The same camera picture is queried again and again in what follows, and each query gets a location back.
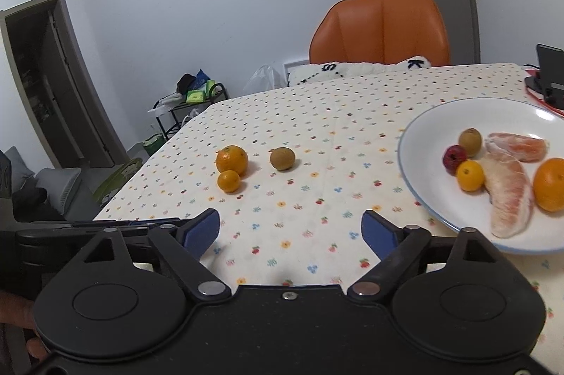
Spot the small tangerine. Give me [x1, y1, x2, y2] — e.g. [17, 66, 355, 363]
[455, 160, 486, 193]
[217, 170, 241, 193]

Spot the large orange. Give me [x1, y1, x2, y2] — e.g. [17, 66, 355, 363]
[215, 145, 249, 176]

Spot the pink pomelo segment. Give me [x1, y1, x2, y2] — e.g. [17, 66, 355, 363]
[479, 150, 534, 239]

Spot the brown kiwi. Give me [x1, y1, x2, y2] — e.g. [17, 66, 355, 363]
[458, 128, 483, 157]
[270, 147, 295, 172]

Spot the person's left hand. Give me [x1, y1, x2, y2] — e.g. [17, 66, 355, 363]
[0, 291, 48, 361]

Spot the white plate blue rim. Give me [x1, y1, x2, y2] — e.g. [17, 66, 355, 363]
[398, 98, 563, 255]

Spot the small tangerine in plate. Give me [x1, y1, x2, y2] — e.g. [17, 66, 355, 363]
[455, 160, 486, 193]

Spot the green paper bag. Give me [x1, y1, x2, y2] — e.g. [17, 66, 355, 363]
[141, 134, 165, 156]

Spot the red plum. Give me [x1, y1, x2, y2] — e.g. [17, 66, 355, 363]
[443, 144, 467, 176]

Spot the grey sofa cushion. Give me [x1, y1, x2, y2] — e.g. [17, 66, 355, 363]
[4, 146, 82, 216]

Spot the floral tablecloth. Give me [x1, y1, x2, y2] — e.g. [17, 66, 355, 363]
[93, 62, 564, 375]

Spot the black shelf rack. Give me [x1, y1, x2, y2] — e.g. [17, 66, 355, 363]
[147, 80, 229, 140]

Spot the orange in plate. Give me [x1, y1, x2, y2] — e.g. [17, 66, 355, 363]
[533, 157, 564, 213]

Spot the pomelo segment in plate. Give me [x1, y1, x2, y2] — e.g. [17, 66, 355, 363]
[485, 133, 549, 163]

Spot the translucent plastic bag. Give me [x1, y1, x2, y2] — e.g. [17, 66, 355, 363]
[243, 65, 286, 95]

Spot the white fluffy cushion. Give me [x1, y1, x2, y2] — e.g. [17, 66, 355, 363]
[288, 56, 431, 87]

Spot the orange leather chair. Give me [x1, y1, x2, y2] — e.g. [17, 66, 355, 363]
[309, 0, 450, 67]

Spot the black phone stand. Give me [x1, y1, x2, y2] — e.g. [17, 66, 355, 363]
[525, 44, 564, 111]

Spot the red cable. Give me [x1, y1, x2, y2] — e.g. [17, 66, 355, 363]
[522, 64, 564, 117]

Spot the dark doorway frame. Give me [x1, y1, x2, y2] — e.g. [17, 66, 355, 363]
[1, 0, 128, 168]

